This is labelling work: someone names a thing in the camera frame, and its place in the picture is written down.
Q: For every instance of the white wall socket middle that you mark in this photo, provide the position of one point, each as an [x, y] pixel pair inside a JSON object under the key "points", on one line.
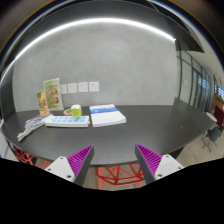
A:
{"points": [[83, 87]]}

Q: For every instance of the tall green menu stand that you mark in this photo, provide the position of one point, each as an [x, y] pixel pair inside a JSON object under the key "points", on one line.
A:
{"points": [[53, 94]]}

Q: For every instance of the white round table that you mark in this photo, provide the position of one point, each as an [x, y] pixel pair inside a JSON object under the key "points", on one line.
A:
{"points": [[211, 117]]}

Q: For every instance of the white wall socket far left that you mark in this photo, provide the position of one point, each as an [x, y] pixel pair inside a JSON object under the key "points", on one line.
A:
{"points": [[64, 89]]}

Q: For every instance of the white blue book stack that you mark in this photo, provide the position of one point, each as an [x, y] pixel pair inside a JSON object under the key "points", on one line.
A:
{"points": [[106, 115]]}

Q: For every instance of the brown tape roll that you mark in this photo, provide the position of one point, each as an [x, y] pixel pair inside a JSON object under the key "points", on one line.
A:
{"points": [[67, 112]]}

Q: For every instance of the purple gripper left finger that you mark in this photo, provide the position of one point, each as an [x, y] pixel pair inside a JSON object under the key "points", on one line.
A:
{"points": [[73, 168]]}

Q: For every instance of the red metal stool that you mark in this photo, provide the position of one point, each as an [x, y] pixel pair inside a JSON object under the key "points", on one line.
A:
{"points": [[119, 176], [26, 158]]}

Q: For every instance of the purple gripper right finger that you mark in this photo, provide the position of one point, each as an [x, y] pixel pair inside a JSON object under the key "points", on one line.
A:
{"points": [[155, 166]]}

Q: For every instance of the red metal stool center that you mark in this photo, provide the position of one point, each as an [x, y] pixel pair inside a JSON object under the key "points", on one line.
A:
{"points": [[119, 176]]}

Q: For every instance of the small orange menu stand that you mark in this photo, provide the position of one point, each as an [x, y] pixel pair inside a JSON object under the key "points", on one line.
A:
{"points": [[42, 105]]}

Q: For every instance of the dark chair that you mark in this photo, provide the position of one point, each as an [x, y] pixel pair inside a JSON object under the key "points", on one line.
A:
{"points": [[210, 137]]}

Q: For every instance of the white wall socket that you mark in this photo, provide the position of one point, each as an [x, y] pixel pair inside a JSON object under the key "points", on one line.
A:
{"points": [[72, 88], [64, 89], [93, 86], [83, 87]]}

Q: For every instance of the green white charger cup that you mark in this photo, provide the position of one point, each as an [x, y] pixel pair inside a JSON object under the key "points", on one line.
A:
{"points": [[76, 110]]}

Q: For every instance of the white wall socket right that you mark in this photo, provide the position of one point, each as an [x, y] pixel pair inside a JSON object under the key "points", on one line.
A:
{"points": [[93, 86]]}

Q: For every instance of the curved ceiling light strip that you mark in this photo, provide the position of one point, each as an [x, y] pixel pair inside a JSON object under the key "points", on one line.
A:
{"points": [[95, 49]]}

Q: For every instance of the white blue booklet stack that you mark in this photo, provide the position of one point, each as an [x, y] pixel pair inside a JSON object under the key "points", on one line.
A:
{"points": [[67, 121]]}

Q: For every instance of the red metal stool left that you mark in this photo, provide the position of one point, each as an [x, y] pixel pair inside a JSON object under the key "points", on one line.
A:
{"points": [[26, 158]]}

